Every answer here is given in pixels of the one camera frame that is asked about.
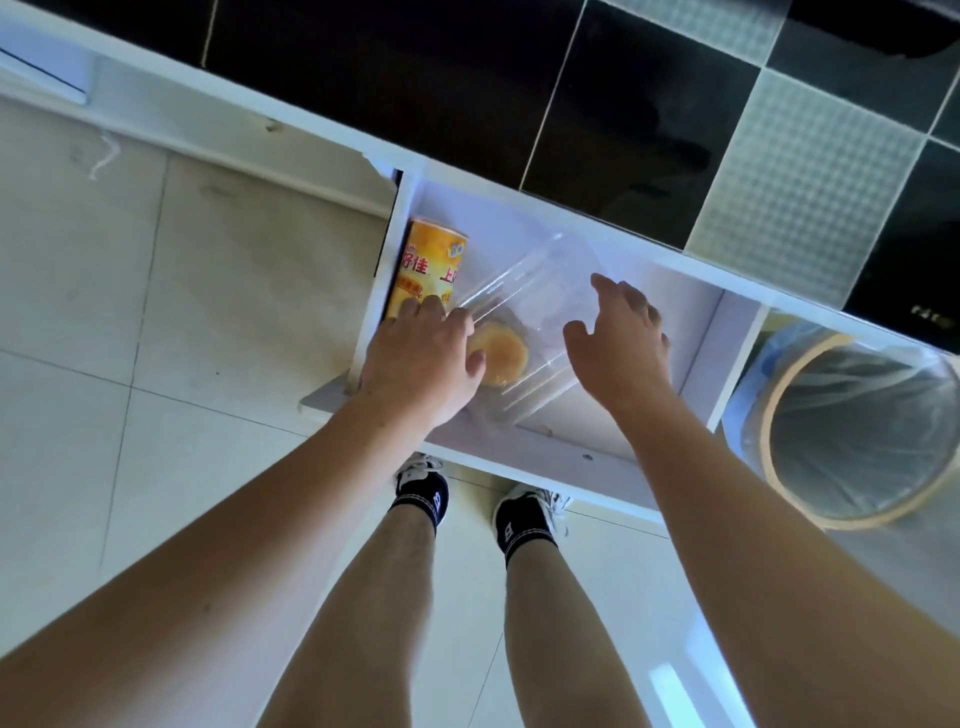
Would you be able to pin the person's right hand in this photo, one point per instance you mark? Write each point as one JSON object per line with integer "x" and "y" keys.
{"x": 626, "y": 352}

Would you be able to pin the person's left hand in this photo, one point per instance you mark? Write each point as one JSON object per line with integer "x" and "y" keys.
{"x": 416, "y": 367}

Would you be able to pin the person's left middle finger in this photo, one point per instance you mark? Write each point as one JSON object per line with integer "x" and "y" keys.
{"x": 433, "y": 307}

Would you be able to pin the person's right thumb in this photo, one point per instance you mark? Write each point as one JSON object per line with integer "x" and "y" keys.
{"x": 577, "y": 339}

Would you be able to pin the person's left thumb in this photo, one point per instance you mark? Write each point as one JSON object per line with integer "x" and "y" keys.
{"x": 475, "y": 365}

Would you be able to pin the person's right middle finger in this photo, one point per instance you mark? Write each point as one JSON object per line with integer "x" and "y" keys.
{"x": 634, "y": 295}

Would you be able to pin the clear plastic food container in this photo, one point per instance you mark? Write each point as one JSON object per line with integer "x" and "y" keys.
{"x": 541, "y": 300}

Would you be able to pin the person's right forearm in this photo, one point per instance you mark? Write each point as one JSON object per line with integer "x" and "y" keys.
{"x": 772, "y": 577}

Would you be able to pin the person's left forearm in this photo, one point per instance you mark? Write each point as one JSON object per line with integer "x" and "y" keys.
{"x": 225, "y": 570}

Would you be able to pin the round golden pastry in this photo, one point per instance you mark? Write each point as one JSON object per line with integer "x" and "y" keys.
{"x": 506, "y": 356}

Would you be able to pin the yellow printed can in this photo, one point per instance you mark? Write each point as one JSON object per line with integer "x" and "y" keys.
{"x": 431, "y": 262}

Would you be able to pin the white drawer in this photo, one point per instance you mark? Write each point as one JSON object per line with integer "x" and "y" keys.
{"x": 525, "y": 457}

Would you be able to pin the white left shoe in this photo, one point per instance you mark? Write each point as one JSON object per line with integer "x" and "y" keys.
{"x": 414, "y": 466}

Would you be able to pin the white shoe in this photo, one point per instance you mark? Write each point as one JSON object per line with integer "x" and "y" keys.
{"x": 414, "y": 466}
{"x": 551, "y": 499}

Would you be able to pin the black left sock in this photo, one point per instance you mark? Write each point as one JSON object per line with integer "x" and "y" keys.
{"x": 424, "y": 496}

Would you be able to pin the black sock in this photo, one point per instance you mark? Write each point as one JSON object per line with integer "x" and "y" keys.
{"x": 523, "y": 526}
{"x": 424, "y": 496}

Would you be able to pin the white right shoe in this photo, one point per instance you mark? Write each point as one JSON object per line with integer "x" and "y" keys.
{"x": 551, "y": 499}

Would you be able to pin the black right sock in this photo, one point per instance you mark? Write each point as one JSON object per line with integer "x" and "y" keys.
{"x": 523, "y": 526}

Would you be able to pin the round bin with tan rim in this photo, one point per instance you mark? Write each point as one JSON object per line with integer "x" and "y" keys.
{"x": 769, "y": 442}

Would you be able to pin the clear plastic bin liner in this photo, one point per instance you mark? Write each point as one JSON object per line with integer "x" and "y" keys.
{"x": 862, "y": 427}

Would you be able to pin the person's right leg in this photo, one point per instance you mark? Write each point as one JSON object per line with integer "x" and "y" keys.
{"x": 562, "y": 645}

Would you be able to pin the person's leg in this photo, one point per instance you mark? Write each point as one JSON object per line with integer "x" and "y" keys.
{"x": 360, "y": 637}
{"x": 562, "y": 645}

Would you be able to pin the person's left leg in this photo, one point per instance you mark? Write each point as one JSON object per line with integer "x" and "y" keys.
{"x": 360, "y": 637}

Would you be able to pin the white cabinet frame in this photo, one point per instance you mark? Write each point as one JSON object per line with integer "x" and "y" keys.
{"x": 225, "y": 112}

